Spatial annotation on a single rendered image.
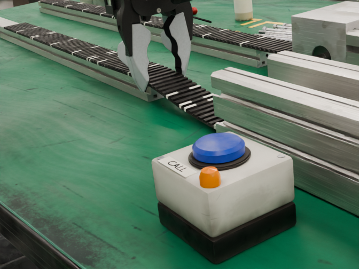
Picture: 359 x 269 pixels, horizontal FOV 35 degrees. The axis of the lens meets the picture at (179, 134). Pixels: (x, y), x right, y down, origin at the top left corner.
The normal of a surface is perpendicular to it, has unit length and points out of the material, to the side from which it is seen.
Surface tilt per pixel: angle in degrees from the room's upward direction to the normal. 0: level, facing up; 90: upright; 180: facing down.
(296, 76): 90
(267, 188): 90
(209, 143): 3
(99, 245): 0
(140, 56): 90
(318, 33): 90
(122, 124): 0
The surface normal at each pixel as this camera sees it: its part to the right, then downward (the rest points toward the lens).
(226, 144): -0.09, -0.91
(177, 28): 0.54, 0.26
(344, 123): -0.84, 0.29
